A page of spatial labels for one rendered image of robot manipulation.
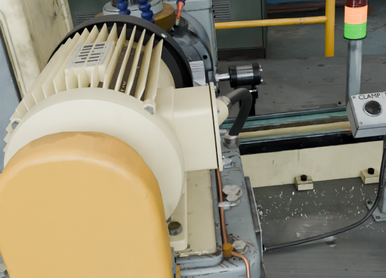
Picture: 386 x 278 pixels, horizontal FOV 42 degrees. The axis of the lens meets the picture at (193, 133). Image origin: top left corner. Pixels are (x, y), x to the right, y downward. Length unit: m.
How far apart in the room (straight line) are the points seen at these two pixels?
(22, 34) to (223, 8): 3.35
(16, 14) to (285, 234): 0.69
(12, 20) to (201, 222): 0.60
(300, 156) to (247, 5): 3.10
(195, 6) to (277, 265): 0.85
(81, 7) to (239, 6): 1.36
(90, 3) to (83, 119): 4.11
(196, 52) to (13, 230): 0.99
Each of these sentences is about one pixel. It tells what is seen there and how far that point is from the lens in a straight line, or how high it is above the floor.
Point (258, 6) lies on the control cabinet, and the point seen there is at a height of 0.46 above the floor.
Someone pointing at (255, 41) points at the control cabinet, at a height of 0.16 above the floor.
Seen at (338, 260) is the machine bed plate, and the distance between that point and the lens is 1.05.
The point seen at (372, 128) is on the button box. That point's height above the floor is 1.03.
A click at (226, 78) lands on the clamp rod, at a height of 1.02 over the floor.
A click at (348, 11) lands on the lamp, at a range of 1.49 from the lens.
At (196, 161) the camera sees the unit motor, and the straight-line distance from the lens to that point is 0.49.
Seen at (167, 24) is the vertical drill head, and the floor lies 1.22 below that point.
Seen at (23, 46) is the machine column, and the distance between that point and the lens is 1.01.
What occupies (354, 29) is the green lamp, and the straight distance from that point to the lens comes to 1.50.
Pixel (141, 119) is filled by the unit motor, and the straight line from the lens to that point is 0.41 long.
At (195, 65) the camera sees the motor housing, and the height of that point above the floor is 1.11.
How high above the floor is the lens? 1.51
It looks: 28 degrees down
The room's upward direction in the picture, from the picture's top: 7 degrees counter-clockwise
